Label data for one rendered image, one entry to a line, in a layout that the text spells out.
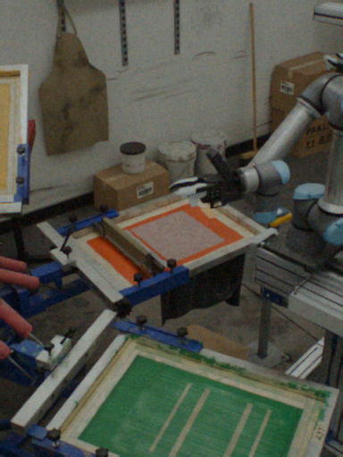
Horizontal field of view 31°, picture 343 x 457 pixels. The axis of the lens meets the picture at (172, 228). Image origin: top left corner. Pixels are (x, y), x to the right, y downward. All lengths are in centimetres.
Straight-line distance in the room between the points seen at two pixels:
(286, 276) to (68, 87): 269
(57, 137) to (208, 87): 145
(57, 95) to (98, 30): 55
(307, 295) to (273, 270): 22
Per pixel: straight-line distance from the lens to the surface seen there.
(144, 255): 255
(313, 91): 197
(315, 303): 216
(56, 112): 455
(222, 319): 384
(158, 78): 501
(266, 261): 235
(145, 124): 506
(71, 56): 451
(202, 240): 281
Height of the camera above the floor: 251
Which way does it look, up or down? 32 degrees down
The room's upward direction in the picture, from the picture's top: 1 degrees counter-clockwise
